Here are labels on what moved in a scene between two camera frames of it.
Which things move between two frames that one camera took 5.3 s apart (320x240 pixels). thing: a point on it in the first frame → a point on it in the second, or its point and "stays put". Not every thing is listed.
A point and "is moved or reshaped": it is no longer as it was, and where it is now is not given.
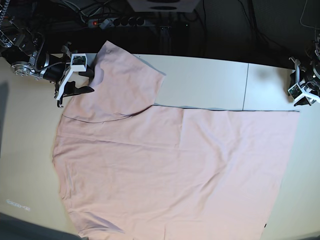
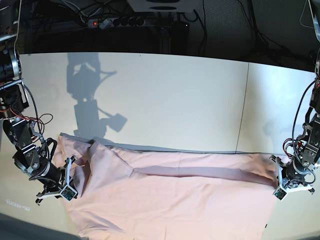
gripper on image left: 58,69 → 58,181
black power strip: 103,24 stays put
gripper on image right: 301,90 → 291,177
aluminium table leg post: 165,36 stays put
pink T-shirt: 129,170 is moved or reshaped
